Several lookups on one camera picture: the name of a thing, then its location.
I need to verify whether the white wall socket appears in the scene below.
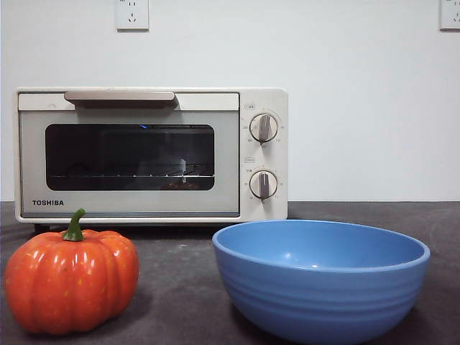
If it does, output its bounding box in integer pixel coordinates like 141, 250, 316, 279
115, 0, 150, 32
440, 0, 460, 32

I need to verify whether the orange pumpkin with green stem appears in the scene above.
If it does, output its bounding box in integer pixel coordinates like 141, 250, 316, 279
4, 208, 140, 336

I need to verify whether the glass oven door with handle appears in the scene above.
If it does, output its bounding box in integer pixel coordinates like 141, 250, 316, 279
17, 91, 241, 219

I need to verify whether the cream oven temperature knob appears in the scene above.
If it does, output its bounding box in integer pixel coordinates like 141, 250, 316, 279
249, 114, 279, 144

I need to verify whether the blue ribbed bowl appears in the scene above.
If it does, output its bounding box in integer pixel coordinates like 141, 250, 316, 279
211, 219, 431, 345

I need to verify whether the metal wire oven rack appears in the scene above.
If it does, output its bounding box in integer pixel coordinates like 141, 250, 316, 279
49, 173, 216, 179

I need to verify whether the cream Toshiba toaster oven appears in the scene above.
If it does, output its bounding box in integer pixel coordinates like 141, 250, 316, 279
13, 87, 289, 233

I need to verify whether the cream oven timer knob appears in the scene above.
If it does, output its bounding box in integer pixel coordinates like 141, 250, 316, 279
249, 169, 279, 201

